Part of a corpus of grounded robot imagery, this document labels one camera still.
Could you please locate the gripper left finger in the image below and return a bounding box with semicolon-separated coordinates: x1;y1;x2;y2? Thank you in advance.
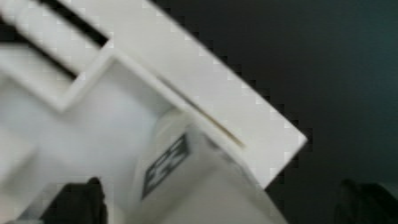
40;177;109;224

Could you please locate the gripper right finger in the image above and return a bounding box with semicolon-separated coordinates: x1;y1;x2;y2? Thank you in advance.
333;179;398;224

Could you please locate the white chair leg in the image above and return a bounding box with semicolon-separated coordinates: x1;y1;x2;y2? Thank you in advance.
127;110;288;224

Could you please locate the white L-shaped fence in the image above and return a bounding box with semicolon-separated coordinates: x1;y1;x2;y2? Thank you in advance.
0;0;306;185

